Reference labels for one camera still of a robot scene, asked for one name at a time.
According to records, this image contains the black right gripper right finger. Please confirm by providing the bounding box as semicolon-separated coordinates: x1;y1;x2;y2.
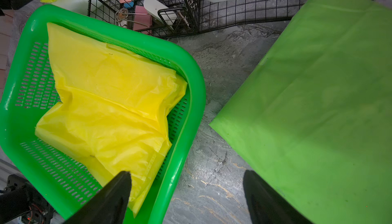
243;170;311;224

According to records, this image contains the white folded raincoat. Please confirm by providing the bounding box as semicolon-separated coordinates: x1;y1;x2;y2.
52;0;89;16

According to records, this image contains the green plastic perforated basket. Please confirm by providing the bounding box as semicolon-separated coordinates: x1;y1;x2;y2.
1;5;206;224

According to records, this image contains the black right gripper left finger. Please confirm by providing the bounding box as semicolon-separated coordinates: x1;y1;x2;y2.
65;171;132;224

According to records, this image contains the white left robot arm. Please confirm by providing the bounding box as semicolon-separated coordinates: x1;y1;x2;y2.
1;174;55;224

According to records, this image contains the black wire desk organizer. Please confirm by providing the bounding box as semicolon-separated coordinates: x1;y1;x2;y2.
88;0;307;38

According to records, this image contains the light green folded raincoat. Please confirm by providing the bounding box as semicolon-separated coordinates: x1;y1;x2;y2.
210;0;392;224

